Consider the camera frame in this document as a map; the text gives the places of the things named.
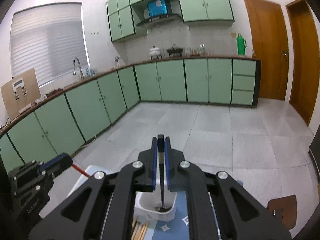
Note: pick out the green kitchen cabinets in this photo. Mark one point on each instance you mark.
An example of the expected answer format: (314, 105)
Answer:
(66, 121)
(124, 15)

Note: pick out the right wooden door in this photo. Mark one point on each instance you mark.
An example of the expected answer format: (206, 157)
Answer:
(305, 59)

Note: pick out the left wooden door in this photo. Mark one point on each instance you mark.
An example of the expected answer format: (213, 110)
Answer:
(270, 43)

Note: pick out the white two-compartment utensil holder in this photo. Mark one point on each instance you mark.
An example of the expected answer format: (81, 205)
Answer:
(145, 203)

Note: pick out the light blue placemat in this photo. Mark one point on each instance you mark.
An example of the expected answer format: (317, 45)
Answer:
(150, 230)

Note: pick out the black wok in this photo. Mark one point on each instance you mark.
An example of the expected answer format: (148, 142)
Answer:
(175, 51)

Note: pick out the black chopstick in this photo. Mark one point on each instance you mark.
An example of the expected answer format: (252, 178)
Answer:
(160, 140)

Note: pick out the black spoon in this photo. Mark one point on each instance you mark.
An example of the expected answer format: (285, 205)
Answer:
(163, 209)

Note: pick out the brown wooden stool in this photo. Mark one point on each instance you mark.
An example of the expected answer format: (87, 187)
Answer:
(284, 209)

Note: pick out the wooden door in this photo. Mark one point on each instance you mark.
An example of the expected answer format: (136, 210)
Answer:
(270, 43)
(305, 59)

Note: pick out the green thermos jug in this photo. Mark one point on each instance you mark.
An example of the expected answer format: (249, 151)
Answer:
(241, 45)

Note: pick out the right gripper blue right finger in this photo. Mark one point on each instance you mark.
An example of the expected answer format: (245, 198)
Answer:
(218, 206)

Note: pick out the green upper kitchen cabinets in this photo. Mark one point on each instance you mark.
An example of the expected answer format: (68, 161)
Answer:
(124, 15)

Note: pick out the red-handled bamboo chopstick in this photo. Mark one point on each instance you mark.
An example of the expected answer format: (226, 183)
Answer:
(80, 170)
(144, 229)
(140, 231)
(135, 225)

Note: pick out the white window blind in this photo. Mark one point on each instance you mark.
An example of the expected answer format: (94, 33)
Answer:
(49, 39)

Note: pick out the green lower kitchen cabinets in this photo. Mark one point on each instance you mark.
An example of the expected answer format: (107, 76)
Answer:
(66, 121)

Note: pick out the chrome kitchen faucet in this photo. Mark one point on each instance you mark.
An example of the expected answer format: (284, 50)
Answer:
(77, 65)

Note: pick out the black range hood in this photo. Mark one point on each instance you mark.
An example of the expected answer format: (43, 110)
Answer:
(152, 22)

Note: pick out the white cooking pot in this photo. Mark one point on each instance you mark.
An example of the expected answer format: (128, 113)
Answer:
(155, 53)

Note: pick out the cardboard board with clips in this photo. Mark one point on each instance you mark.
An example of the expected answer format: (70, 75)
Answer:
(20, 93)

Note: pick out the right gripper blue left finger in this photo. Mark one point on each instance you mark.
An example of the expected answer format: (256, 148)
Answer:
(103, 206)

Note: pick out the dark blue placemat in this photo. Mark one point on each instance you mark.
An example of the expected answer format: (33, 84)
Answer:
(178, 228)

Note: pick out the blue box above hood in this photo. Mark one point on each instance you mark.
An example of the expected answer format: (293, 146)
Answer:
(157, 7)

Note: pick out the glass jars on counter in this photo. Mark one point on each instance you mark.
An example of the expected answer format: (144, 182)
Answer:
(201, 50)

